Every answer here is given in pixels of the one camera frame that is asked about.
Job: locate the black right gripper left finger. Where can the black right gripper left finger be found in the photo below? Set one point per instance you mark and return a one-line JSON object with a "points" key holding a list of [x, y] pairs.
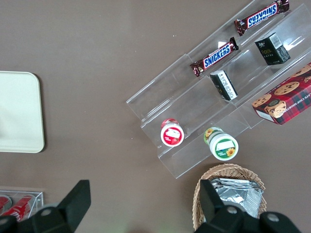
{"points": [[70, 208]]}

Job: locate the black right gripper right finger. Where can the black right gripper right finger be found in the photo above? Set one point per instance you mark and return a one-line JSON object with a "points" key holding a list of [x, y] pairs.
{"points": [[218, 218]]}

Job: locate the silver foil tray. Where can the silver foil tray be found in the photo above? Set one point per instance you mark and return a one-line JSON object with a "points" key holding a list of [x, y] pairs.
{"points": [[240, 196]]}

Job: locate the light wicker basket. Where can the light wicker basket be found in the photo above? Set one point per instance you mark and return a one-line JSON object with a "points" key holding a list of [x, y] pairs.
{"points": [[233, 171]]}

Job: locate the beige plastic tray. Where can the beige plastic tray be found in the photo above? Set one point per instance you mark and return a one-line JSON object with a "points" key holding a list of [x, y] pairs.
{"points": [[19, 111]]}

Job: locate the clear acrylic bottle rack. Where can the clear acrylic bottle rack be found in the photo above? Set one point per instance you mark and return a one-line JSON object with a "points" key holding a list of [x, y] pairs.
{"points": [[39, 201]]}

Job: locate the green lid jar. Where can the green lid jar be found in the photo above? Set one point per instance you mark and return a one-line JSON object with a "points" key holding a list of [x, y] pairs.
{"points": [[222, 145]]}

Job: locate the red lid jar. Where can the red lid jar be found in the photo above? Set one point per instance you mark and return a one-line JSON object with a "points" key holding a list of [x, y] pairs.
{"points": [[172, 134]]}

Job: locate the clear acrylic stepped display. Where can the clear acrylic stepped display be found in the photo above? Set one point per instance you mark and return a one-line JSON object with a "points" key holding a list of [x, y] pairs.
{"points": [[184, 97]]}

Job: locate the small black box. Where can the small black box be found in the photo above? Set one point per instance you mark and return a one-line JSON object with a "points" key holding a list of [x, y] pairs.
{"points": [[273, 49], [224, 85]]}

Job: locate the red plaid cookie box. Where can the red plaid cookie box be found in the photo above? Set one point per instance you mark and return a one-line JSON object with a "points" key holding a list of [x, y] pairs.
{"points": [[284, 99]]}

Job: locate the Snickers chocolate bar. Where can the Snickers chocolate bar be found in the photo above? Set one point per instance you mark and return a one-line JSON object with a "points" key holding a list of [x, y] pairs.
{"points": [[215, 57], [262, 15]]}

